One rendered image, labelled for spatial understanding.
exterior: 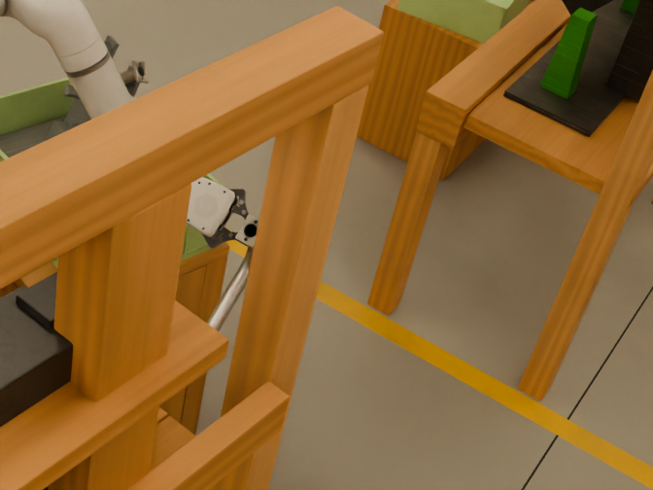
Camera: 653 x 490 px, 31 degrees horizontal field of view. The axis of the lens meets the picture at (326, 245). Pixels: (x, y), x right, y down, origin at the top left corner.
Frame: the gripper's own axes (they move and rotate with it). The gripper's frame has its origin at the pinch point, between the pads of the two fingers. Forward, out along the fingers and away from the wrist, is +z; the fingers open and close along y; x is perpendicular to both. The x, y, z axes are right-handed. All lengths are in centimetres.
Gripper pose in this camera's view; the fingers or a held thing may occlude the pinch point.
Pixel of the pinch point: (249, 230)
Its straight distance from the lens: 233.8
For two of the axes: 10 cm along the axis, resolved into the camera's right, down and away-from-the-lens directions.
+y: 4.9, -8.7, 0.8
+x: 1.0, 1.5, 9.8
